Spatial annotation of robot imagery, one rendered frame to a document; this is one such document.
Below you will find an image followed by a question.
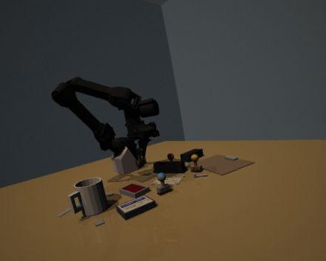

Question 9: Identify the blue-topped rubber stamp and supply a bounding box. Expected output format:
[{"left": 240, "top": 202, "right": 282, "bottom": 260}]
[{"left": 156, "top": 173, "right": 172, "bottom": 196}]

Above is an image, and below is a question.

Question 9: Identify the grey mug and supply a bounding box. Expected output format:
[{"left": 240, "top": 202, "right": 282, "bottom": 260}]
[{"left": 67, "top": 177, "right": 108, "bottom": 216}]

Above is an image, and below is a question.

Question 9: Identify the brown clipboard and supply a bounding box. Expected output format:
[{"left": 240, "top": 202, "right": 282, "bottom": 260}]
[{"left": 197, "top": 155, "right": 255, "bottom": 175}]

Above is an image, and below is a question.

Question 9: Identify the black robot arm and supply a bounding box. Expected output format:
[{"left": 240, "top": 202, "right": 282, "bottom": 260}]
[{"left": 52, "top": 77, "right": 159, "bottom": 156}]

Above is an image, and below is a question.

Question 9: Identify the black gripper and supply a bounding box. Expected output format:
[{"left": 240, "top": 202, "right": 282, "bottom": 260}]
[{"left": 112, "top": 119, "right": 159, "bottom": 161}]

